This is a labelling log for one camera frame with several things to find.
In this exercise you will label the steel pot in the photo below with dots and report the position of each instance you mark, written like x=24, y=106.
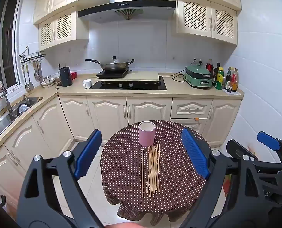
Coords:
x=23, y=108

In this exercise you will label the cream lower kitchen cabinets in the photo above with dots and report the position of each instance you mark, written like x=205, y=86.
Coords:
x=107, y=114

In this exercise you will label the orange bottle with red label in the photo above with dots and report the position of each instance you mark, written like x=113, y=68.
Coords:
x=234, y=82

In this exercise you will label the black electric kettle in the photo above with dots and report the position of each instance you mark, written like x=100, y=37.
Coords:
x=66, y=77

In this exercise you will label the green electric grill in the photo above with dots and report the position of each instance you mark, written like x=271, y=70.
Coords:
x=198, y=76

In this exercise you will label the cream upper kitchen cabinets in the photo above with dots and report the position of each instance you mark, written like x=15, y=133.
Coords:
x=202, y=16

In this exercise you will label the pink cup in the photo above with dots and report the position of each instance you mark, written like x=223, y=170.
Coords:
x=145, y=136

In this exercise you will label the steel kitchen sink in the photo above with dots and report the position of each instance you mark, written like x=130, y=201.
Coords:
x=3, y=123

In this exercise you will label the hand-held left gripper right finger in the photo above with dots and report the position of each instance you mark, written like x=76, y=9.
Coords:
x=195, y=152

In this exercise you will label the window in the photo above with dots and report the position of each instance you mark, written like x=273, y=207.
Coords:
x=3, y=40

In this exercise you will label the white paper sheet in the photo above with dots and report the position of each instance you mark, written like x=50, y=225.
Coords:
x=236, y=93

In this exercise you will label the steel ladle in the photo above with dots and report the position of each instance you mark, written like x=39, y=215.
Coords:
x=37, y=76

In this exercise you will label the green bottle with yellow cap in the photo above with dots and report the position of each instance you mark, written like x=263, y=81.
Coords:
x=219, y=80

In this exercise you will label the beige kitchen countertop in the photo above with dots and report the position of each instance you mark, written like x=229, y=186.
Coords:
x=190, y=91

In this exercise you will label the steel bowl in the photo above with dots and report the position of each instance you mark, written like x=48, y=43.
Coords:
x=47, y=78

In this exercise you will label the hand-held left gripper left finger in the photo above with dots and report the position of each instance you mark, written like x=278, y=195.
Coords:
x=88, y=152

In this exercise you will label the brown polka dot tablecloth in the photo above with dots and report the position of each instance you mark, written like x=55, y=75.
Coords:
x=126, y=166

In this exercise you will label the black induction cooker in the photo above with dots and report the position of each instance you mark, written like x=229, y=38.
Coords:
x=112, y=74

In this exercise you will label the cream kitchen cabinets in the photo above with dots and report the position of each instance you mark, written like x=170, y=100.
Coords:
x=202, y=16
x=107, y=114

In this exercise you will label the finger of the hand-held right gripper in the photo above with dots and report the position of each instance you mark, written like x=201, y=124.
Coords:
x=268, y=140
x=238, y=148

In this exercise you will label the white mug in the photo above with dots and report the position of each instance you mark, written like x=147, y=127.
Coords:
x=87, y=83

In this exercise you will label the dark glass oil bottle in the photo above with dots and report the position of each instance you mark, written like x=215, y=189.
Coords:
x=215, y=76

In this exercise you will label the steel faucet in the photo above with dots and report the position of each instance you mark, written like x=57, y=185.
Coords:
x=7, y=102

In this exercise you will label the black glass gas stove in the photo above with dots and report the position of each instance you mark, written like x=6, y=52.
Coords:
x=141, y=86

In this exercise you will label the cream cabinet drawer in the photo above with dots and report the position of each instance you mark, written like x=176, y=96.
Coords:
x=179, y=110
x=200, y=125

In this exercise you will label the red container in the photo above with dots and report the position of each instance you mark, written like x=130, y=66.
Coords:
x=73, y=75

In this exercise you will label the range hood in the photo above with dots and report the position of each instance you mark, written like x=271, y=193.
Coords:
x=126, y=4

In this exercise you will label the dark soy sauce bottle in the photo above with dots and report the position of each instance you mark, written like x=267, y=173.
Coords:
x=227, y=78

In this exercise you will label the steel wok with lid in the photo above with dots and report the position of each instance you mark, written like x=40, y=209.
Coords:
x=112, y=66

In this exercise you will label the steel skimmer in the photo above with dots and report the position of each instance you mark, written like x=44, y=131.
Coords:
x=41, y=78

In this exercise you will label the pile of wooden chopsticks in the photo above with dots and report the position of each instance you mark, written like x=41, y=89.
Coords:
x=152, y=171

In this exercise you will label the wall utensil rack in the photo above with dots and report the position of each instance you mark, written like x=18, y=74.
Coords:
x=32, y=56

